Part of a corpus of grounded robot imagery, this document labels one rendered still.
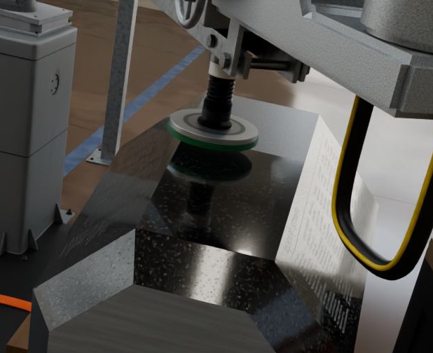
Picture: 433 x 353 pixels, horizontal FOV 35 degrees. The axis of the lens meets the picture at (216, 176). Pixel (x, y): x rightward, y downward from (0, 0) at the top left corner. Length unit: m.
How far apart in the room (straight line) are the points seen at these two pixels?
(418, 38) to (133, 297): 0.62
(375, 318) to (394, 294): 0.24
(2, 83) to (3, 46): 0.13
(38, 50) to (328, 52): 1.61
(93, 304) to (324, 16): 0.61
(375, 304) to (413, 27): 2.12
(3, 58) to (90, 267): 1.39
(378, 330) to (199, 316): 1.67
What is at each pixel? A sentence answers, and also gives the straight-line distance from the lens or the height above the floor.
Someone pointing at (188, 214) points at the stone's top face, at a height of 0.87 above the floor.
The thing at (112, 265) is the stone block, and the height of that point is 0.80.
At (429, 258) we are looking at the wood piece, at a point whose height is 0.79.
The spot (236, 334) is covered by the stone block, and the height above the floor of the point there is 0.76.
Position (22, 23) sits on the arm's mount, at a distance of 2.56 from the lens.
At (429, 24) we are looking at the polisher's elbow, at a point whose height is 1.32.
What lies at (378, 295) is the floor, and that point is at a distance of 2.99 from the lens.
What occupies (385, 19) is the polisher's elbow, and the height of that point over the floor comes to 1.31.
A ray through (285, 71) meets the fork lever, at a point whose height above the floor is 1.11.
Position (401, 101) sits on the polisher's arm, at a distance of 0.87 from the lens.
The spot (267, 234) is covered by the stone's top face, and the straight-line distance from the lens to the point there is 1.26.
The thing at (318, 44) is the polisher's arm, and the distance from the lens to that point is 1.03.
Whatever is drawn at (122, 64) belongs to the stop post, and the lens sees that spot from 3.55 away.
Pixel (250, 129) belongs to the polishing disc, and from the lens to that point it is 1.64.
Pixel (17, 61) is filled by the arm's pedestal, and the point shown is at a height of 0.77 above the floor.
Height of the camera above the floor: 1.42
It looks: 22 degrees down
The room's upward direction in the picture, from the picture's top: 11 degrees clockwise
